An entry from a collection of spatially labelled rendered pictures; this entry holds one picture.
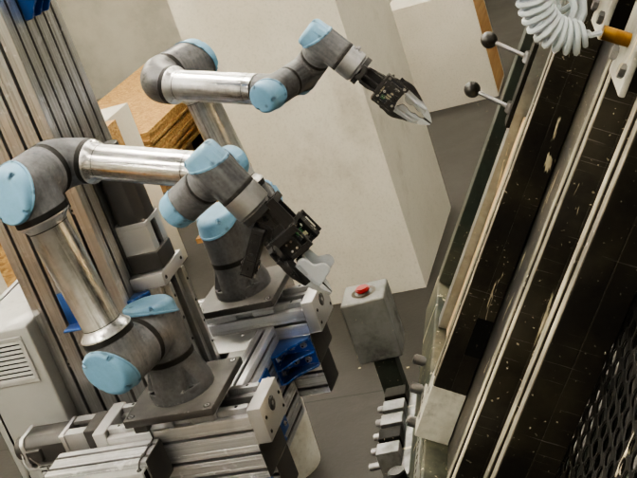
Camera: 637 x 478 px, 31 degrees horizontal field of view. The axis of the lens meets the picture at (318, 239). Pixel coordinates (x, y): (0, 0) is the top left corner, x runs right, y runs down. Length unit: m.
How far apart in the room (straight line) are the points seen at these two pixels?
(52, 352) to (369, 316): 0.81
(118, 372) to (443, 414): 0.67
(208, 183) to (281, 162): 3.03
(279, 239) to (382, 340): 1.01
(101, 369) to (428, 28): 5.42
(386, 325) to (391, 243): 2.15
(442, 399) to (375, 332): 0.74
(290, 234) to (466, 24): 5.54
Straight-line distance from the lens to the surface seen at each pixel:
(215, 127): 3.02
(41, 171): 2.39
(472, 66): 7.64
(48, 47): 2.73
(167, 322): 2.55
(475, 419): 1.73
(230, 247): 2.97
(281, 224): 2.11
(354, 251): 5.22
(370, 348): 3.08
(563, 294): 1.39
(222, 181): 2.09
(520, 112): 2.62
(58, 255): 2.41
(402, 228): 5.13
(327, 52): 2.69
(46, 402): 2.95
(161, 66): 2.91
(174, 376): 2.59
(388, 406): 2.85
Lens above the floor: 2.16
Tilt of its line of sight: 20 degrees down
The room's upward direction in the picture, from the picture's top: 19 degrees counter-clockwise
